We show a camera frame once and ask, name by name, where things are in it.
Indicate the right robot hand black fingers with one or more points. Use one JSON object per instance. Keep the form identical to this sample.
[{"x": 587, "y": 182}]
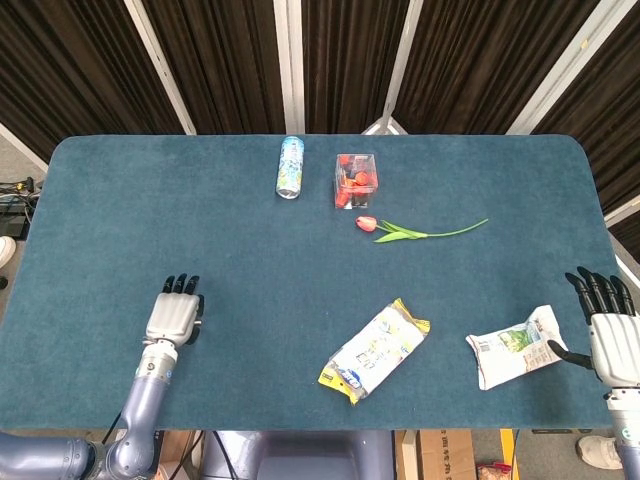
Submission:
[{"x": 615, "y": 350}]

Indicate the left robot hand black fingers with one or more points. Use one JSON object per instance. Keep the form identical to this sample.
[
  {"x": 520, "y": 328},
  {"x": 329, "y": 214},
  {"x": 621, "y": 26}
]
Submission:
[{"x": 172, "y": 317}]

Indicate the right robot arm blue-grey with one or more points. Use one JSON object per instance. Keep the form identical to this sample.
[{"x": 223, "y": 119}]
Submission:
[{"x": 625, "y": 430}]

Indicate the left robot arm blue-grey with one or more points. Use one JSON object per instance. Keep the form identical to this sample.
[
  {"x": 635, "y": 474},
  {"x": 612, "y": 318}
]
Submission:
[{"x": 142, "y": 400}]

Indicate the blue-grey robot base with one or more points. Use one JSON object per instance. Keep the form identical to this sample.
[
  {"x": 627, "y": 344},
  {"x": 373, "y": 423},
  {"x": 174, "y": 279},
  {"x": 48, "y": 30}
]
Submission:
[{"x": 300, "y": 457}]

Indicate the white shoe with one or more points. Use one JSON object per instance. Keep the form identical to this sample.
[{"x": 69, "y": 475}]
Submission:
[
  {"x": 597, "y": 451},
  {"x": 6, "y": 250}
]

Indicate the white green snack bag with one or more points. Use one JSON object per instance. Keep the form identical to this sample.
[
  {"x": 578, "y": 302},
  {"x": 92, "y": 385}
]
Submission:
[{"x": 510, "y": 350}]

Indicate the teal felt table cover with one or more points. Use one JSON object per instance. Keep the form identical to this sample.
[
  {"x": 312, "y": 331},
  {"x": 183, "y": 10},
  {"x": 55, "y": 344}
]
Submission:
[{"x": 280, "y": 260}]

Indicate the plain brown cardboard box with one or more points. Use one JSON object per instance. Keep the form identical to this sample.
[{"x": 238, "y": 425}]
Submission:
[{"x": 180, "y": 455}]

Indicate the yellow bar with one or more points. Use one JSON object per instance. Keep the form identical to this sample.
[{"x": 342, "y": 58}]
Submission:
[{"x": 508, "y": 450}]

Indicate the red snack packet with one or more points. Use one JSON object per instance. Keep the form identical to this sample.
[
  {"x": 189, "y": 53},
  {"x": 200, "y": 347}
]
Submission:
[{"x": 492, "y": 471}]

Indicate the black electronic device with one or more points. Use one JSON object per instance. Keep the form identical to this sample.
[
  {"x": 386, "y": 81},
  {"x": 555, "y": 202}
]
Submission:
[{"x": 12, "y": 220}]

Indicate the light blue drink can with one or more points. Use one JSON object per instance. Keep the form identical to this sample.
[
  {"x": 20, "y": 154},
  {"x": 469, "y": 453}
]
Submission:
[{"x": 290, "y": 167}]

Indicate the brown cardboard box with print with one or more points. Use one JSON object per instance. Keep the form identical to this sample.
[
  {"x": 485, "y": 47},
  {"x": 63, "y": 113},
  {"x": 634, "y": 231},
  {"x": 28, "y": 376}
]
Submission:
[{"x": 446, "y": 457}]

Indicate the yellow white snack bag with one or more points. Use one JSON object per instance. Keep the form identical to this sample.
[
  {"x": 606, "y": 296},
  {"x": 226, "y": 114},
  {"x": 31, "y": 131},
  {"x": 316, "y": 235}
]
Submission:
[{"x": 372, "y": 352}]

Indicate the red tulip with green stem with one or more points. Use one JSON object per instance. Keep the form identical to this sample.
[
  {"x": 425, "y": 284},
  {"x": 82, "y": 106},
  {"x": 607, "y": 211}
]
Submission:
[{"x": 366, "y": 223}]

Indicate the clear box with red parts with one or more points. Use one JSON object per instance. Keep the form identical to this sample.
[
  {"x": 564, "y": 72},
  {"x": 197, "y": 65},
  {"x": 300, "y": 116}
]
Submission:
[{"x": 355, "y": 182}]

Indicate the light wooden plank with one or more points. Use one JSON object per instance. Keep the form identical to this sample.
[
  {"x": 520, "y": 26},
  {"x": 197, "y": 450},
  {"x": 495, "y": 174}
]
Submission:
[{"x": 407, "y": 457}]

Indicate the dark brown curtain panel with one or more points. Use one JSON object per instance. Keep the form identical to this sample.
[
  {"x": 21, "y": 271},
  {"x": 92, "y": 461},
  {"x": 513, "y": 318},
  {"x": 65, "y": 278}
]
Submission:
[
  {"x": 345, "y": 60},
  {"x": 65, "y": 65},
  {"x": 225, "y": 65},
  {"x": 475, "y": 65},
  {"x": 610, "y": 110}
]

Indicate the white metal frame post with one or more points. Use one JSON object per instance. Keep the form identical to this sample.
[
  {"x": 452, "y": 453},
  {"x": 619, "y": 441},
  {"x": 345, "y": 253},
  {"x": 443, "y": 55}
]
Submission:
[
  {"x": 622, "y": 210},
  {"x": 22, "y": 147},
  {"x": 160, "y": 70},
  {"x": 291, "y": 65},
  {"x": 397, "y": 70},
  {"x": 560, "y": 65}
]

